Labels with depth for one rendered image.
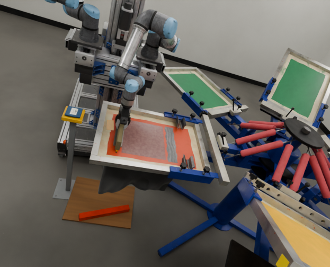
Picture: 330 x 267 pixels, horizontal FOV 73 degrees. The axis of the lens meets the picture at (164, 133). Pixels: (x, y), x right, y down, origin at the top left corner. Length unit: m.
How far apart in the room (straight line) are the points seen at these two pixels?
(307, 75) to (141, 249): 2.47
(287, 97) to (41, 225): 2.62
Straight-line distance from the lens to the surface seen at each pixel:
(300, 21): 6.10
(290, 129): 1.83
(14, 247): 2.20
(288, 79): 2.83
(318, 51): 6.71
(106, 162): 1.35
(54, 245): 2.17
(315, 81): 2.98
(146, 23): 1.50
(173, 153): 1.57
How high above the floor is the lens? 2.03
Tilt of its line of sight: 39 degrees down
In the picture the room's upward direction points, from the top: 24 degrees clockwise
